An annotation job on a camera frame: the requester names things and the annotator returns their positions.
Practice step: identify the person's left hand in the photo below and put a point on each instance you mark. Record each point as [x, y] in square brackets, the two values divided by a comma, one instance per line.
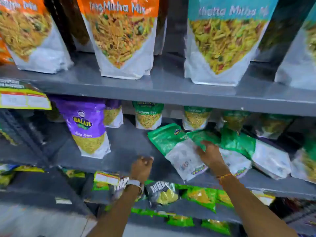
[140, 169]

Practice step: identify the person's right hand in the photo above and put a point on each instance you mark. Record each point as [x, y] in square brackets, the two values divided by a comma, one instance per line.
[212, 155]

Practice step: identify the green Ratlami Sev packet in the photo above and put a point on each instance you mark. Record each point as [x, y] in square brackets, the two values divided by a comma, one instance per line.
[170, 140]
[307, 165]
[269, 157]
[237, 162]

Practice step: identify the person's right forearm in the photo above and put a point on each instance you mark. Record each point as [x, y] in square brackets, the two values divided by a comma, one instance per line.
[251, 209]

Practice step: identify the person's left forearm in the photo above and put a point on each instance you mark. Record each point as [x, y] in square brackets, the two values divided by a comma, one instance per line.
[113, 214]

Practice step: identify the snack packets on lower shelf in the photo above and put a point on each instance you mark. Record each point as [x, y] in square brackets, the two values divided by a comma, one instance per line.
[222, 214]

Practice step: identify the small white shelf label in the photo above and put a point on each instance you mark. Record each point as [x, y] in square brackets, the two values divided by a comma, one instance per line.
[63, 201]

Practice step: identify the teal snack mix bag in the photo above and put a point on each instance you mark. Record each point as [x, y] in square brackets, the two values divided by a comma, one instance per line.
[227, 39]
[279, 32]
[301, 66]

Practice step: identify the white wristwatch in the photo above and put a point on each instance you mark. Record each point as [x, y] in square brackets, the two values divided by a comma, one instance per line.
[133, 182]

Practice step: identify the black chip packet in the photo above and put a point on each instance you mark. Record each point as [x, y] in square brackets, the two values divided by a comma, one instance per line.
[121, 185]
[160, 192]

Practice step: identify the yellow green price label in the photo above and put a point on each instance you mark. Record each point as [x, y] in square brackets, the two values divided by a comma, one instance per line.
[22, 99]
[106, 178]
[264, 198]

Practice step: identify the green yellow chip packet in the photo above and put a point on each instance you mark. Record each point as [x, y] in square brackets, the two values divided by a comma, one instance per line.
[200, 196]
[148, 212]
[180, 221]
[216, 227]
[224, 197]

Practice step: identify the yellow snack packet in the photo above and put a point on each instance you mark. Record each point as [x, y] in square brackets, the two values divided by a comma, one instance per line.
[74, 173]
[7, 177]

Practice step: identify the pile of dark snack packets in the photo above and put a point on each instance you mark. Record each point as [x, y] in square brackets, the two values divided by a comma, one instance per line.
[291, 209]

